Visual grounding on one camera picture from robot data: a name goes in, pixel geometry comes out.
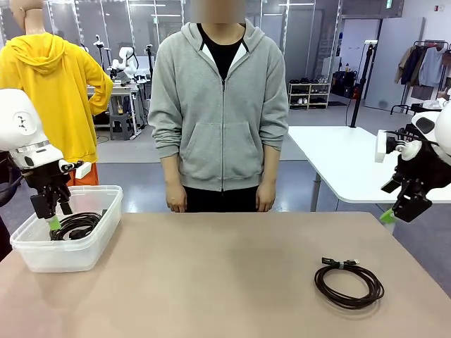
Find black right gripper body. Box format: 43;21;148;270
393;154;429;193

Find grey metal workbench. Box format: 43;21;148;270
86;81;151;140

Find black stand with white head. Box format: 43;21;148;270
346;39;379;129

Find beige mannequin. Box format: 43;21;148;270
8;0;46;36

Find yellow hoodie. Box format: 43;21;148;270
0;32;114;165

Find clothes rack with garments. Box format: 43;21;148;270
390;39;451;115

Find black luggage bags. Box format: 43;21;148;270
332;69;361;100

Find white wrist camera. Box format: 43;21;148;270
373;129;390;164
74;161;94;180

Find person's right forearm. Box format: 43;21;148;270
163;154;185;188

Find orange trousers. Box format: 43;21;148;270
66;162;100;187

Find small white background robot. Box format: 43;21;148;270
111;45;141;81

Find large white table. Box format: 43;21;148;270
287;125;451;235

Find person's left hand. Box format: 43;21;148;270
255;182;277;213

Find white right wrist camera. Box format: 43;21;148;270
373;129;390;164

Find person's right hand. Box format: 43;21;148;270
165;182;188;214

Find clear plastic storage container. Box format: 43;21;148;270
9;184;123;274

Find grey step stool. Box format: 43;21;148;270
109;112;137;142

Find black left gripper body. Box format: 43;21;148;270
23;168;73;199

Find black tied USB cable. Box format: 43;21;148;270
314;256;385;311

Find person in grey hoodie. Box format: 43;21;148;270
147;0;290;213

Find black usb cable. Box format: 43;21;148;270
49;213;104;242
314;256;385;311

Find dark wall screen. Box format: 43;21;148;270
340;0;404;19

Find person's left forearm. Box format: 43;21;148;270
258;147;282;187

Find wooden shoe rack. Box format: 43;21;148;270
288;82;333;110

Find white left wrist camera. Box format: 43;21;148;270
74;161;94;180

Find black camera tripod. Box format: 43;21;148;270
145;44;156;101

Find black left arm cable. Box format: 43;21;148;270
0;168;26;208

